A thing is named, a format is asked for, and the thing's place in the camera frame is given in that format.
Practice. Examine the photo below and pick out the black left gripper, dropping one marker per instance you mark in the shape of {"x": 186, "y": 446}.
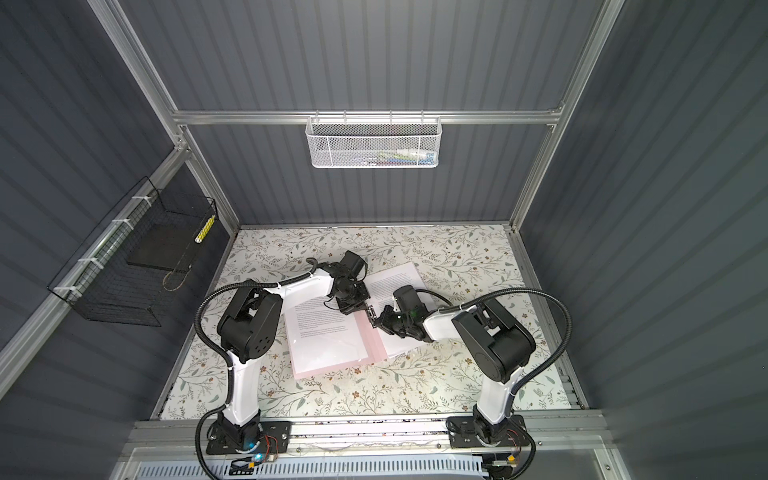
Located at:
{"x": 347, "y": 309}

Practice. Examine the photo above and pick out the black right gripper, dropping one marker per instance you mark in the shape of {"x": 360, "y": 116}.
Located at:
{"x": 385, "y": 322}

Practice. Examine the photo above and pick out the pink file folder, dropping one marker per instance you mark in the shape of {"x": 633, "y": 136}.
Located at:
{"x": 370, "y": 337}

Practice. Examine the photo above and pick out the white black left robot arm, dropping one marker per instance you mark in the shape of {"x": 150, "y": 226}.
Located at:
{"x": 248, "y": 329}

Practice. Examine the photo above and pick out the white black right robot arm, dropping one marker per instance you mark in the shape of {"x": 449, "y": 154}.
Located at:
{"x": 499, "y": 346}

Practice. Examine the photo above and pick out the floral patterned table mat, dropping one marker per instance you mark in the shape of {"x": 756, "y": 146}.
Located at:
{"x": 458, "y": 261}

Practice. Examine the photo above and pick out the pens in white basket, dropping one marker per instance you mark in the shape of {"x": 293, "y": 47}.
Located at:
{"x": 401, "y": 157}

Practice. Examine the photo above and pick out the yellow marker pen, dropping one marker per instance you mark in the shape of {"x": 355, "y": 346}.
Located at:
{"x": 205, "y": 229}

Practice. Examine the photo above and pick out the black foam pad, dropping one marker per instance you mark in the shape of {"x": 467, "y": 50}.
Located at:
{"x": 166, "y": 247}

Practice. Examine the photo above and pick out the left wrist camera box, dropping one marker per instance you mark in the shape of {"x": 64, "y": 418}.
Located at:
{"x": 352, "y": 265}

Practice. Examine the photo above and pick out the white wire mesh basket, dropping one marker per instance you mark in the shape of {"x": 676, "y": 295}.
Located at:
{"x": 337, "y": 146}

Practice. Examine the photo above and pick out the white vented cable duct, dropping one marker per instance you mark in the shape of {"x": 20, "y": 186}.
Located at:
{"x": 353, "y": 467}

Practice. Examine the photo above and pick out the black wire basket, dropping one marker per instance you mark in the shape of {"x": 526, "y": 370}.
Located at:
{"x": 131, "y": 271}

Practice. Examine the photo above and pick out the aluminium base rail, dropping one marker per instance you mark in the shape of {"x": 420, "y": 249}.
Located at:
{"x": 376, "y": 434}

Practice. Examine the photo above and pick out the horizontal aluminium frame bar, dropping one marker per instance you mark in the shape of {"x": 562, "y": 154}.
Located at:
{"x": 232, "y": 117}

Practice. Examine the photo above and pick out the aluminium corner frame post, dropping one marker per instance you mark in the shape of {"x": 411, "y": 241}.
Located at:
{"x": 126, "y": 41}

